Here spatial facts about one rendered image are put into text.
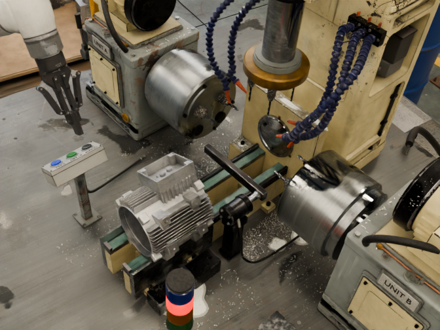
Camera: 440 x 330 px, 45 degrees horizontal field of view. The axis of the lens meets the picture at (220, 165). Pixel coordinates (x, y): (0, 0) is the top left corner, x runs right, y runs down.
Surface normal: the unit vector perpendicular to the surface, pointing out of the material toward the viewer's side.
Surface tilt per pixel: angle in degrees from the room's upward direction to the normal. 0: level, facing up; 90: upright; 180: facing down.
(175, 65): 21
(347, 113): 90
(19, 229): 0
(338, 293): 90
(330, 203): 39
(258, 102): 90
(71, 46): 0
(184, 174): 67
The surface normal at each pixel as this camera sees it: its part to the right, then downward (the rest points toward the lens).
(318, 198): -0.46, -0.18
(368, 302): -0.74, 0.46
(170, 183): 0.62, 0.28
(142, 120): 0.67, 0.57
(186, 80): -0.29, -0.38
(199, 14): 0.06, -0.68
